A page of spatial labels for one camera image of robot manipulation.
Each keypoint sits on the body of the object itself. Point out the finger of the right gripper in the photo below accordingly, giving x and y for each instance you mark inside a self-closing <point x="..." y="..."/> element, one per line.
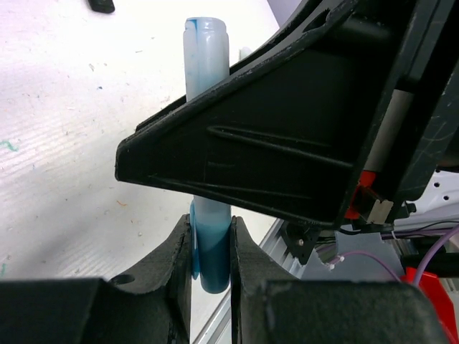
<point x="284" y="135"/>

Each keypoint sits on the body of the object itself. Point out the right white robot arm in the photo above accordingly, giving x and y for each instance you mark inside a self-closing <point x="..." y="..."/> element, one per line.
<point x="441" y="193"/>

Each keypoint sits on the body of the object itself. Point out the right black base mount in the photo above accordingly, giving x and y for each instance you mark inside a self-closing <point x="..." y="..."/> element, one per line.
<point x="300" y="240"/>

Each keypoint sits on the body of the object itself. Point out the green-capped black highlighter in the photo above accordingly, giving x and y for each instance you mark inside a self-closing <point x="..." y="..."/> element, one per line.
<point x="102" y="6"/>

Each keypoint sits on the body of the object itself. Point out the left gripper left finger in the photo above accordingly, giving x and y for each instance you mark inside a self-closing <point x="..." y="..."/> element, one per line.
<point x="148" y="303"/>

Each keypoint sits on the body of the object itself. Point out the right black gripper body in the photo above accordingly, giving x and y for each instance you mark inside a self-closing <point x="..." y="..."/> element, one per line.
<point x="416" y="130"/>

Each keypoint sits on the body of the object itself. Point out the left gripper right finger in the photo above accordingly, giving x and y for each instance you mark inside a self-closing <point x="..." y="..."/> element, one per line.
<point x="269" y="305"/>

